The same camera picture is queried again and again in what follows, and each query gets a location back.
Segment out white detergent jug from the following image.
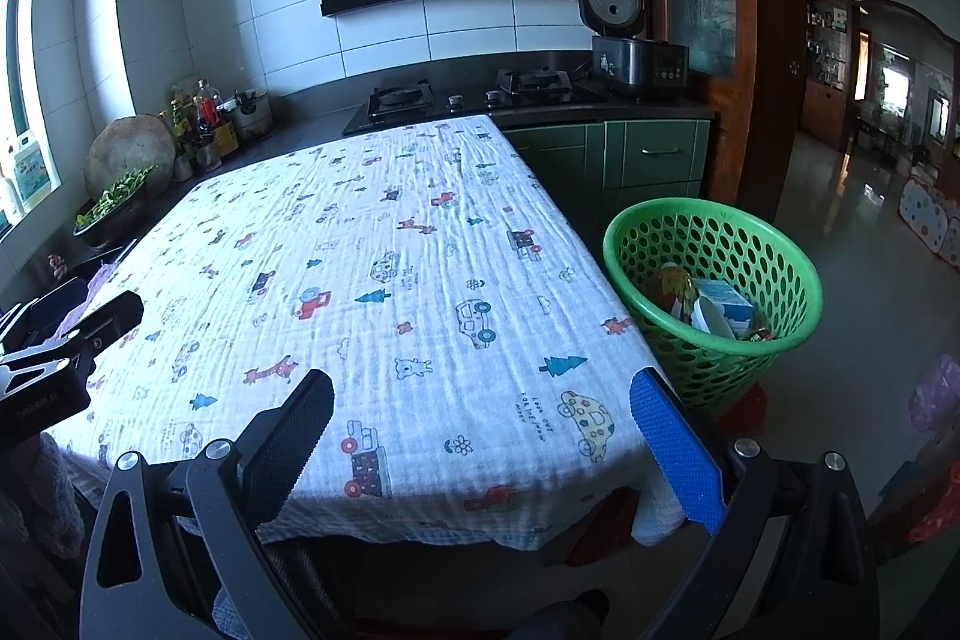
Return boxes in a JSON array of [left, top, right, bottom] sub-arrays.
[[7, 134, 61, 214]]

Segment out white pump bottle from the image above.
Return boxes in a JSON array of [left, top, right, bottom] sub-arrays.
[[0, 167, 23, 223]]

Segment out black rice cooker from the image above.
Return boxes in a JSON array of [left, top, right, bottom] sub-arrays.
[[576, 0, 689, 101]]

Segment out white paper cup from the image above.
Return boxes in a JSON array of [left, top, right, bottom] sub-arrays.
[[690, 297, 740, 341]]

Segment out black gas stove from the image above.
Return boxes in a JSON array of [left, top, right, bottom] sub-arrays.
[[343, 68, 608, 136]]

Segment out round wooden chopping board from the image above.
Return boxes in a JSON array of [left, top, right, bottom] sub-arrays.
[[84, 115, 177, 199]]

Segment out red plastic stool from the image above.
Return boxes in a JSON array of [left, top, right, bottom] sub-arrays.
[[712, 385, 773, 438]]

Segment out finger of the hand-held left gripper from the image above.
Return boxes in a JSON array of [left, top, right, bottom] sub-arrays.
[[45, 291, 145, 371]]

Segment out metal bowl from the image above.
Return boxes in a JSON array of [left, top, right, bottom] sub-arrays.
[[73, 197, 147, 251]]

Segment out window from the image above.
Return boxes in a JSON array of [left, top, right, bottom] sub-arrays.
[[0, 0, 46, 236]]

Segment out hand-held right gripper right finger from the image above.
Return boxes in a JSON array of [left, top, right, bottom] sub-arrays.
[[630, 368, 880, 640]]

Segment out green lower cabinets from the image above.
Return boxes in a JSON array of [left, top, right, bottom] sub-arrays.
[[495, 119, 713, 236]]

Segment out purple towel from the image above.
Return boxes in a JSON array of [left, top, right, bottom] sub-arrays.
[[75, 257, 125, 311]]

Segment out group of condiment bottles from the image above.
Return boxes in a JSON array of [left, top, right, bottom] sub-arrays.
[[161, 79, 241, 180]]

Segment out small lidded pot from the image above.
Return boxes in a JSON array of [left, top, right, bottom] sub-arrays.
[[229, 89, 272, 142]]

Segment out white blue milk carton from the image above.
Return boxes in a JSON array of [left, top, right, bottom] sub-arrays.
[[694, 278, 757, 337]]

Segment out dotted play fence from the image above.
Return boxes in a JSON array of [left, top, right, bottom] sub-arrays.
[[898, 175, 960, 270]]

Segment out red orange drink bottle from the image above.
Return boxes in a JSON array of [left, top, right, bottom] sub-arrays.
[[651, 263, 698, 319]]

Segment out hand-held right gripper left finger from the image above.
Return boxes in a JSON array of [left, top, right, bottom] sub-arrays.
[[80, 368, 336, 640]]

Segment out printed white tablecloth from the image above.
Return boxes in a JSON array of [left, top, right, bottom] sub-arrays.
[[45, 115, 687, 547]]

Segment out bowl of green vegetables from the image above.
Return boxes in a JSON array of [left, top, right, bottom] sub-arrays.
[[75, 166, 155, 229]]

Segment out wooden glass-door cabinet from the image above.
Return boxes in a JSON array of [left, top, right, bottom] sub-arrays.
[[619, 0, 807, 221]]

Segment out green plastic basket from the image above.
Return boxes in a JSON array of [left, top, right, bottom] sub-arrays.
[[602, 197, 824, 412]]

